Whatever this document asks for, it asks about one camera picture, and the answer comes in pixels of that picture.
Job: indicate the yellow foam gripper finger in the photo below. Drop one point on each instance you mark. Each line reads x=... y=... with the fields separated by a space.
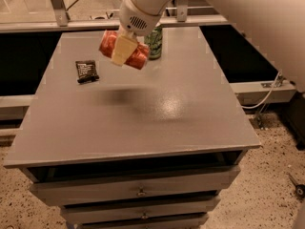
x=124 y=47

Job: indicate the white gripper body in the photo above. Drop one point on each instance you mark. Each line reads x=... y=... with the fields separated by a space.
x=138 y=19

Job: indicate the red coke can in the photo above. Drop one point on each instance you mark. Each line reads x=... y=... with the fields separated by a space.
x=137 y=60

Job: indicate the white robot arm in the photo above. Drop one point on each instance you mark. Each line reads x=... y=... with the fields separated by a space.
x=276 y=28

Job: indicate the green soda can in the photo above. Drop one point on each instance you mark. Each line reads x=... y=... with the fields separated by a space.
x=154 y=41

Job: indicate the dark brown snack packet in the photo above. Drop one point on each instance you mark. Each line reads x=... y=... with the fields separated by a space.
x=86 y=71

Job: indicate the grey drawer cabinet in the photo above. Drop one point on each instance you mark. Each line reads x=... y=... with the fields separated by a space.
x=177 y=113

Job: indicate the top grey drawer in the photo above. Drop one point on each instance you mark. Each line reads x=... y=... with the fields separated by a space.
x=93 y=190

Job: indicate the grey drawer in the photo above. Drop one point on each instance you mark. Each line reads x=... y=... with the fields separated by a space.
x=93 y=190
x=140 y=210
x=187 y=221

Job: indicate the middle grey drawer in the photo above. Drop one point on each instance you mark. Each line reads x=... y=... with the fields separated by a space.
x=140 y=210

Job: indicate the bottom grey drawer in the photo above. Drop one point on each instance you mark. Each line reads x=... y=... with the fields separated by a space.
x=187 y=221

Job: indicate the black tool on floor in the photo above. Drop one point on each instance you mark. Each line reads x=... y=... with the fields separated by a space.
x=299 y=188

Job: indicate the metal railing frame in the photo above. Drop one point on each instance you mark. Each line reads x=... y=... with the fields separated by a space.
x=80 y=15

